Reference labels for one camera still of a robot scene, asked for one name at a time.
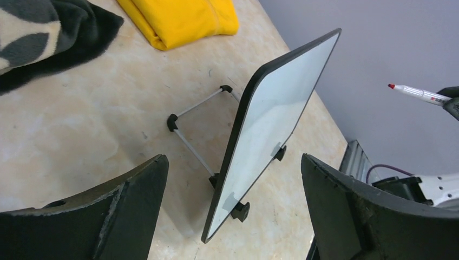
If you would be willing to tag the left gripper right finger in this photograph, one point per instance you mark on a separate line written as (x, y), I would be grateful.
(353, 220)

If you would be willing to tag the folded yellow shirt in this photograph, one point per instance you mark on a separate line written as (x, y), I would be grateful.
(170, 24)

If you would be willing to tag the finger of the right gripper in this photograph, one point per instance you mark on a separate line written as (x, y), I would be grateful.
(451, 106)

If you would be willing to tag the black framed whiteboard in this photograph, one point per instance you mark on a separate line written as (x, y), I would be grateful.
(269, 110)

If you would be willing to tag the right aluminium frame rail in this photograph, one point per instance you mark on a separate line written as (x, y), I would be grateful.
(355, 163)

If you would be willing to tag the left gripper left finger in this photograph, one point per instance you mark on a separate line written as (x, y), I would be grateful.
(113, 220)

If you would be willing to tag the black floral fleece blanket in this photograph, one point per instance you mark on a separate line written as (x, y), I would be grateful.
(42, 38)

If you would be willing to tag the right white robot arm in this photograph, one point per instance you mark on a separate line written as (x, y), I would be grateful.
(438, 191)

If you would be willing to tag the red capped white marker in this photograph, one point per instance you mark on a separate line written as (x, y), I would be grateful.
(424, 95)

